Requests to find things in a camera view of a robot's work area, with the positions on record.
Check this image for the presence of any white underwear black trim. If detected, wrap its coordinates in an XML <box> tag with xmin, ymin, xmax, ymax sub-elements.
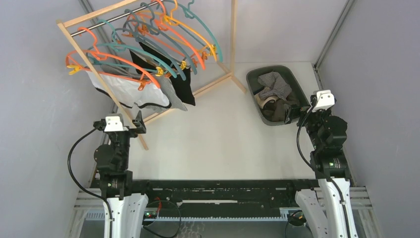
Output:
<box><xmin>99</xmin><ymin>70</ymin><xmax>172</xmax><ymax>109</ymax></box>

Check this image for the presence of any teal hanger front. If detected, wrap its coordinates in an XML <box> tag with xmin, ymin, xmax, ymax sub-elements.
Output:
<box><xmin>98</xmin><ymin>19</ymin><xmax>186</xmax><ymax>80</ymax></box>

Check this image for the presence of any teal hanger back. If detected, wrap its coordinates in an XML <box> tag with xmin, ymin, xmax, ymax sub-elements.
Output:
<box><xmin>146</xmin><ymin>0</ymin><xmax>224</xmax><ymax>64</ymax></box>

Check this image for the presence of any teal hanger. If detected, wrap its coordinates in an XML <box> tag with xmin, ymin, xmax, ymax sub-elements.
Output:
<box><xmin>122</xmin><ymin>4</ymin><xmax>205</xmax><ymax>80</ymax></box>
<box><xmin>146</xmin><ymin>0</ymin><xmax>224</xmax><ymax>64</ymax></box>
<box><xmin>98</xmin><ymin>19</ymin><xmax>186</xmax><ymax>80</ymax></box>

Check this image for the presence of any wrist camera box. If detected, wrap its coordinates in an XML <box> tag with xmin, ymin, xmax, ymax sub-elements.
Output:
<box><xmin>104</xmin><ymin>114</ymin><xmax>128</xmax><ymax>132</ymax></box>
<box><xmin>311</xmin><ymin>90</ymin><xmax>336</xmax><ymax>113</ymax></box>

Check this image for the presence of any dark green laundry basket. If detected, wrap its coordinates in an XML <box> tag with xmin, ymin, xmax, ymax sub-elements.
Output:
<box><xmin>246</xmin><ymin>65</ymin><xmax>310</xmax><ymax>126</ymax></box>

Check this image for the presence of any orange hanger on rack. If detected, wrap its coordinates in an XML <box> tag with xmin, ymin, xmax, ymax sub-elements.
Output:
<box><xmin>126</xmin><ymin>2</ymin><xmax>206</xmax><ymax>73</ymax></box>

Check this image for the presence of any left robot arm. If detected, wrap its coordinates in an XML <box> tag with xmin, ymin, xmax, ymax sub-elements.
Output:
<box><xmin>93</xmin><ymin>112</ymin><xmax>155</xmax><ymax>238</ymax></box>

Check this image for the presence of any yellow hanger on rack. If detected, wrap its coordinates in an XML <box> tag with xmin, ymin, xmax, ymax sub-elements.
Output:
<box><xmin>149</xmin><ymin>0</ymin><xmax>223</xmax><ymax>62</ymax></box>

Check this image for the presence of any grey striped hanging underwear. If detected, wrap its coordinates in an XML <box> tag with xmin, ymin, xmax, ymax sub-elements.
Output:
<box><xmin>101</xmin><ymin>65</ymin><xmax>188</xmax><ymax>113</ymax></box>

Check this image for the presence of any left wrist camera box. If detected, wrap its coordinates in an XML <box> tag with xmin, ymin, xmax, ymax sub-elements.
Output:
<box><xmin>104</xmin><ymin>114</ymin><xmax>128</xmax><ymax>132</ymax></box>

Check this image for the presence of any orange clip hanger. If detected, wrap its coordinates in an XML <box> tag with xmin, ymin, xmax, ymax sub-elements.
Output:
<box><xmin>65</xmin><ymin>27</ymin><xmax>160</xmax><ymax>91</ymax></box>

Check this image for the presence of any black hanging underwear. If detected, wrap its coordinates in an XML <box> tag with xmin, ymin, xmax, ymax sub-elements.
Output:
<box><xmin>130</xmin><ymin>42</ymin><xmax>196</xmax><ymax>106</ymax></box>

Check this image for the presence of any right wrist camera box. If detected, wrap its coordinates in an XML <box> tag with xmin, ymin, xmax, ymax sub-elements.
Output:
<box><xmin>311</xmin><ymin>90</ymin><xmax>336</xmax><ymax>113</ymax></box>

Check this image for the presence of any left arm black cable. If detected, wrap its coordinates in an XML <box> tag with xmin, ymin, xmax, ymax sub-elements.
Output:
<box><xmin>67</xmin><ymin>127</ymin><xmax>114</xmax><ymax>238</ymax></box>

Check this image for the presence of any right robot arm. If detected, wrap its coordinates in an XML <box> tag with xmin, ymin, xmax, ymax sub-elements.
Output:
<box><xmin>284</xmin><ymin>105</ymin><xmax>358</xmax><ymax>238</ymax></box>

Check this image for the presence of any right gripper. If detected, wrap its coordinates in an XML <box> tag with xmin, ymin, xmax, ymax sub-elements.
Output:
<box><xmin>284</xmin><ymin>102</ymin><xmax>329</xmax><ymax>149</ymax></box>

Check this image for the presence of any wooden clothes rack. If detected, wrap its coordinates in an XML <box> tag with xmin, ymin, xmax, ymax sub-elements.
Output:
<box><xmin>56</xmin><ymin>0</ymin><xmax>247</xmax><ymax>151</ymax></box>

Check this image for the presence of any striped grey garment in basket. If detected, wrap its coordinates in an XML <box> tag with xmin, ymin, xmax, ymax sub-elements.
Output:
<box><xmin>257</xmin><ymin>71</ymin><xmax>292</xmax><ymax>100</ymax></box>

